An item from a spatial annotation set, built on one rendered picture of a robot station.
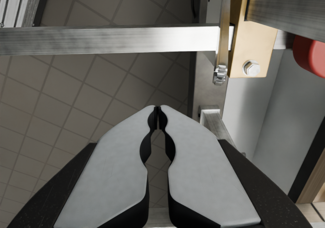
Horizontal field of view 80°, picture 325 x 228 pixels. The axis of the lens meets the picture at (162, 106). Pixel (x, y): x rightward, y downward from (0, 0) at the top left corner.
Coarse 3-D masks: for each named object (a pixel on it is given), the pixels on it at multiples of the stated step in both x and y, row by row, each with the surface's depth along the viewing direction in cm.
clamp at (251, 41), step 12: (240, 0) 22; (240, 12) 22; (240, 24) 23; (252, 24) 23; (240, 36) 23; (252, 36) 23; (264, 36) 24; (276, 36) 24; (240, 48) 24; (252, 48) 24; (264, 48) 24; (228, 60) 26; (240, 60) 25; (264, 60) 25; (228, 72) 26; (240, 72) 26; (264, 72) 26
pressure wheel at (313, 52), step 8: (296, 40) 23; (304, 40) 22; (312, 40) 21; (296, 48) 23; (304, 48) 22; (312, 48) 21; (320, 48) 21; (296, 56) 24; (304, 56) 22; (312, 56) 21; (320, 56) 21; (304, 64) 23; (312, 64) 22; (320, 64) 22; (312, 72) 23; (320, 72) 22
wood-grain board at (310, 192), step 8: (320, 160) 33; (320, 168) 33; (312, 176) 35; (320, 176) 33; (312, 184) 35; (320, 184) 33; (304, 192) 37; (312, 192) 35; (320, 192) 34; (304, 200) 37; (312, 200) 35; (320, 200) 35
